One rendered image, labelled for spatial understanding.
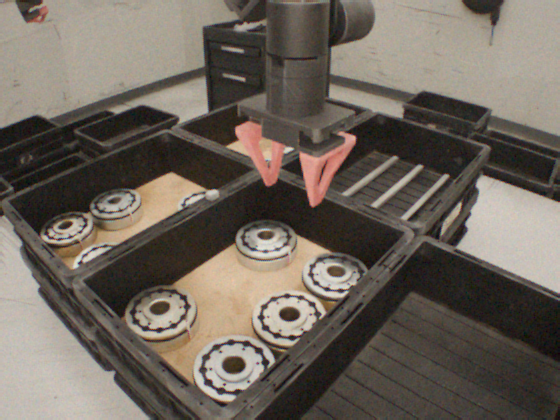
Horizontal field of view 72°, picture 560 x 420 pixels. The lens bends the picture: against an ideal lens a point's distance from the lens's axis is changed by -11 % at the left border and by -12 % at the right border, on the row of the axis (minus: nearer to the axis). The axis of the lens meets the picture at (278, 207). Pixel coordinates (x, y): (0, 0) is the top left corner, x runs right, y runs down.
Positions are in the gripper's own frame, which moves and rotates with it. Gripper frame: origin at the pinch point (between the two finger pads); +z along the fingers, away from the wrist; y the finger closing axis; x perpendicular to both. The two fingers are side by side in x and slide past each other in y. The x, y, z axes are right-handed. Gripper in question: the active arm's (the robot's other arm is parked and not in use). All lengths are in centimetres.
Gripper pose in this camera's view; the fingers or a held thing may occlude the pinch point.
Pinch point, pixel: (293, 187)
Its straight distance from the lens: 47.1
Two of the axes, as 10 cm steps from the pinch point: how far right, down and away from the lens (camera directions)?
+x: -6.6, 4.1, -6.3
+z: -0.1, 8.4, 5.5
